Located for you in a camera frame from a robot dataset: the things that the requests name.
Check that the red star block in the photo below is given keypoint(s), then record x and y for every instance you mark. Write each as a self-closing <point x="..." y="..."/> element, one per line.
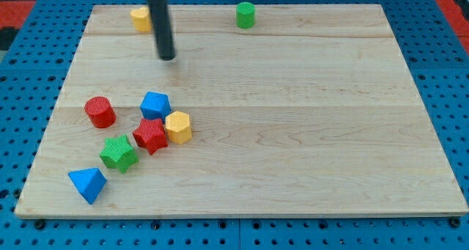
<point x="150" y="135"/>

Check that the yellow heart block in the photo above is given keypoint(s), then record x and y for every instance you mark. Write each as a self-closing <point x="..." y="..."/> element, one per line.
<point x="141" y="19"/>

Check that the green star block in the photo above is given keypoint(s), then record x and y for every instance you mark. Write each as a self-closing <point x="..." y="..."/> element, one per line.
<point x="118" y="154"/>

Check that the blue cube block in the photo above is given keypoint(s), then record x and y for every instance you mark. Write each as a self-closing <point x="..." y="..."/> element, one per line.
<point x="155" y="106"/>

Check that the red cylinder block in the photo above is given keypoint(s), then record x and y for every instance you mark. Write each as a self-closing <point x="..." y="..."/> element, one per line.
<point x="100" y="112"/>

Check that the yellow hexagon block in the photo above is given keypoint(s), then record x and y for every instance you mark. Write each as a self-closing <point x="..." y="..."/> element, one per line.
<point x="178" y="127"/>

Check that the light wooden board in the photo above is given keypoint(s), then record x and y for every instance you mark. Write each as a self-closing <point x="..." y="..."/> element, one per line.
<point x="311" y="113"/>

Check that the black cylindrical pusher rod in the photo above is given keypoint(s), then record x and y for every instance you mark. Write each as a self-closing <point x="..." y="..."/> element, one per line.
<point x="161" y="23"/>

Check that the blue triangle block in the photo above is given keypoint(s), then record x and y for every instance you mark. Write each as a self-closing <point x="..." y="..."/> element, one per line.
<point x="88" y="182"/>

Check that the green cylinder block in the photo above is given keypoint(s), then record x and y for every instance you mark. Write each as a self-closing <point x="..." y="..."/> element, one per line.
<point x="245" y="15"/>

